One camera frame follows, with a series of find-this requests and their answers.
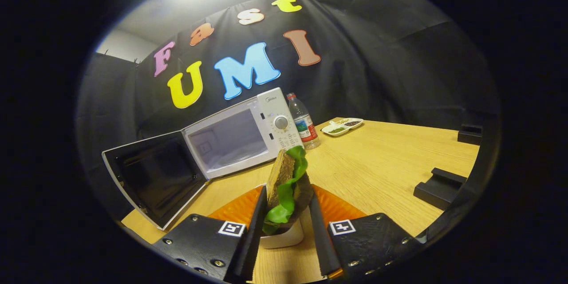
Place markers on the clear plastic water bottle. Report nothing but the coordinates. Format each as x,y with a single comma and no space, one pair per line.
304,124

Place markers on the white microwave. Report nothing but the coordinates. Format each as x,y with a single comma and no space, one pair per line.
270,115

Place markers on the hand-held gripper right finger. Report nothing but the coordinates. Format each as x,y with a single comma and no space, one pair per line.
320,239

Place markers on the small white dish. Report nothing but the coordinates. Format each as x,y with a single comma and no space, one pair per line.
284,240

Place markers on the white divided bean tray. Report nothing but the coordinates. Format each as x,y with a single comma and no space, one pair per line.
337,130

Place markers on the brown bread lettuce sandwich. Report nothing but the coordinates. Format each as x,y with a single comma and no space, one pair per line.
284,173

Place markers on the large black block stand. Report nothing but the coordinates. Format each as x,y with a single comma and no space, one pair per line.
437,191

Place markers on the small black block stand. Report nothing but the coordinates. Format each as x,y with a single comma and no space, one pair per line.
469,135

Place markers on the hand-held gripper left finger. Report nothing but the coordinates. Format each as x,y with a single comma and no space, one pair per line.
255,235

